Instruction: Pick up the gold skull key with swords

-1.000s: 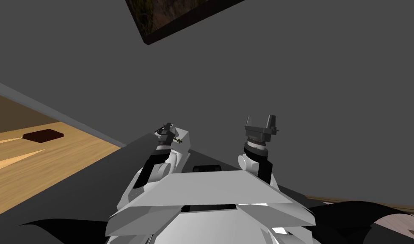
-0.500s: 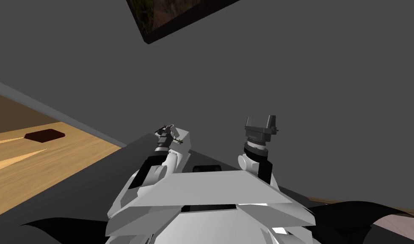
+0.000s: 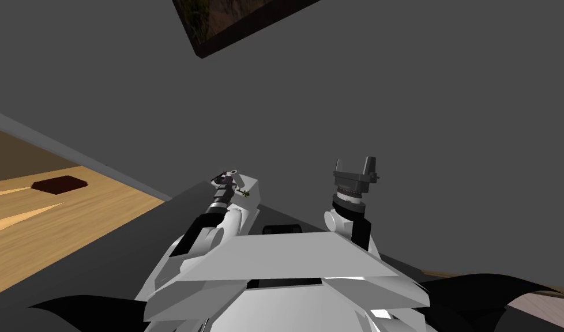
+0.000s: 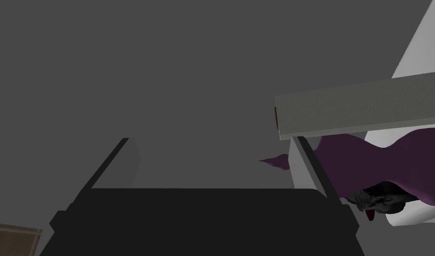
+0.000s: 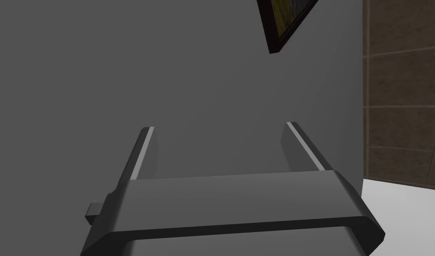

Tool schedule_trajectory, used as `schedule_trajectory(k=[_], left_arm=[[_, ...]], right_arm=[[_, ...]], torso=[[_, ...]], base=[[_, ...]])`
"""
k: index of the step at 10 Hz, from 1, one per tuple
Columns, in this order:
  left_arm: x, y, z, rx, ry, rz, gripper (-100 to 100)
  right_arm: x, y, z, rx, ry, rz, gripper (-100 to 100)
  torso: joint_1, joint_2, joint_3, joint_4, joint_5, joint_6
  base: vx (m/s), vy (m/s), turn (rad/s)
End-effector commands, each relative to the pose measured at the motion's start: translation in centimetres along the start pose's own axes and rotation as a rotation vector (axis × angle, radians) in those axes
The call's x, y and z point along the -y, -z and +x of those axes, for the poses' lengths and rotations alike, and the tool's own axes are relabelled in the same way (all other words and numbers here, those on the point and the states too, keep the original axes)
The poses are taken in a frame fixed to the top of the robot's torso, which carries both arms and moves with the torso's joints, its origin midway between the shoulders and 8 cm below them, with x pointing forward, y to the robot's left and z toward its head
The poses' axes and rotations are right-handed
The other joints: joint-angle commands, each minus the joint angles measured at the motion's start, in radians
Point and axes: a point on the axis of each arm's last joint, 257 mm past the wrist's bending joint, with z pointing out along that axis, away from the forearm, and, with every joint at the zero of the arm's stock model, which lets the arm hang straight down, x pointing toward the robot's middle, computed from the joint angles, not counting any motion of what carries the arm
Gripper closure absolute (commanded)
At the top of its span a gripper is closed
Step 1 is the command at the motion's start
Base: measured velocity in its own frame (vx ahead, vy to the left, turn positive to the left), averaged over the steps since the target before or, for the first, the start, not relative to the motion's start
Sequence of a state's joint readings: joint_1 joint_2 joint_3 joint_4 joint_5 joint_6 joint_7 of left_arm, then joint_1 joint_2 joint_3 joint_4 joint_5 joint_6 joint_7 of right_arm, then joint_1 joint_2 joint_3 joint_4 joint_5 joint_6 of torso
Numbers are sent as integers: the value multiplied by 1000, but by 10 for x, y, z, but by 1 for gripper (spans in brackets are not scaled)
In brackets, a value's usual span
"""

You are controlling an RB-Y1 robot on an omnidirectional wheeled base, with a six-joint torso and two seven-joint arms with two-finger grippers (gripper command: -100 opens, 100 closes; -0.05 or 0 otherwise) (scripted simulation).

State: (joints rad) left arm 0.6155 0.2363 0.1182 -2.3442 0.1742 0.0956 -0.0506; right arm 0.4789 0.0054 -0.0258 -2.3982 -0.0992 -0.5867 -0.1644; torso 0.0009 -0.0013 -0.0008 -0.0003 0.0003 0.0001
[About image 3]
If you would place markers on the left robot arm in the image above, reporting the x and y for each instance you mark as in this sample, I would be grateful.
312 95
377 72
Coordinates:
203 233

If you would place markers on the white box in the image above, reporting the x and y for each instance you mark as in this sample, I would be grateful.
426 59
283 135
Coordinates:
249 189

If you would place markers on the dark red floor mat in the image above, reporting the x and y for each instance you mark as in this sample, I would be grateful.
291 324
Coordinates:
59 184

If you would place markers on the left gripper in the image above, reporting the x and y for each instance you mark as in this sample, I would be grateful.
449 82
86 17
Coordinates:
223 180

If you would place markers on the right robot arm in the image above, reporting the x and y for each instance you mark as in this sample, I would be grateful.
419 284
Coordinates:
356 226

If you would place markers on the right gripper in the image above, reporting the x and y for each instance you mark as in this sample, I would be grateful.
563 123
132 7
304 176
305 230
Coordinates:
352 180

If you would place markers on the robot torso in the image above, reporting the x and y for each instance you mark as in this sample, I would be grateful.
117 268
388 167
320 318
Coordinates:
282 258

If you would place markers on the dark framed wall picture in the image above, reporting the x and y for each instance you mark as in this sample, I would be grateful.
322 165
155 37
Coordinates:
236 20

